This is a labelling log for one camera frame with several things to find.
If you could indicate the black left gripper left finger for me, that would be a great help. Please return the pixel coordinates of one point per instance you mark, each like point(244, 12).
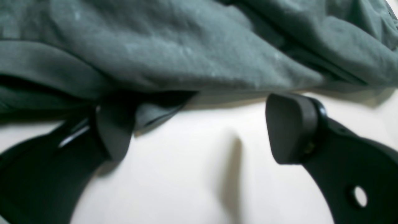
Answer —
point(43, 178)

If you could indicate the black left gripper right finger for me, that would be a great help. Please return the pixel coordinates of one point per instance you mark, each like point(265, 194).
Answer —
point(357, 177)

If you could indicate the dark grey t-shirt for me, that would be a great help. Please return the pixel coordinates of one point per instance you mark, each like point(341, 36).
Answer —
point(65, 54)

